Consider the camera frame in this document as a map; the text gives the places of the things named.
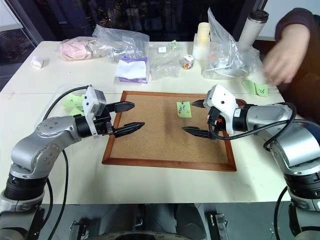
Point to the purple tissue box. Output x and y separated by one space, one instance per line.
132 70

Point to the cream plastic bottle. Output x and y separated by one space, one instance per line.
202 40

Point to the jar of coloured pins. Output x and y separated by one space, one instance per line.
187 62

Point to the person's bare forearm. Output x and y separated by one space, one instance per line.
295 37

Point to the brown round dish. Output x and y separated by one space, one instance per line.
242 102

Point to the dark rounded shape under table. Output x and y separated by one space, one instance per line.
155 220

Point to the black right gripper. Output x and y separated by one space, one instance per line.
215 125

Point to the person's dark maroon clothing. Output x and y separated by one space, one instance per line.
310 82

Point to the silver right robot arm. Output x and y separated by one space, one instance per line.
270 116

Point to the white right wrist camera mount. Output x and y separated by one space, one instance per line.
221 100

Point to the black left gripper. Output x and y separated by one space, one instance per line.
103 125

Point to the flat clear labelled bag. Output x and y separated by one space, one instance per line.
163 61

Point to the wood framed cork board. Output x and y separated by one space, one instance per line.
155 130

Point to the white thermos with black lid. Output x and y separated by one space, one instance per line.
251 30

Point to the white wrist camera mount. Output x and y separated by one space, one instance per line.
93 98
221 100

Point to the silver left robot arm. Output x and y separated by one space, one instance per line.
50 135

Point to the plain green sticky note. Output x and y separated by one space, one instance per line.
71 101
78 111
248 86

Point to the person's bare hand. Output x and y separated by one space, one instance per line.
282 65

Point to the crumpled clear plastic bag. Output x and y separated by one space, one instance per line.
120 42

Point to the green note with scribbles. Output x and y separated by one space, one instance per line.
184 111

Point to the tall clear bag with items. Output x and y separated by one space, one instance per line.
225 55

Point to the white tape roll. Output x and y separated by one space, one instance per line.
37 62

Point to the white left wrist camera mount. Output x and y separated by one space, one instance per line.
93 98

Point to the bagged pink fabric bundle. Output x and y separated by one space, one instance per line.
73 48

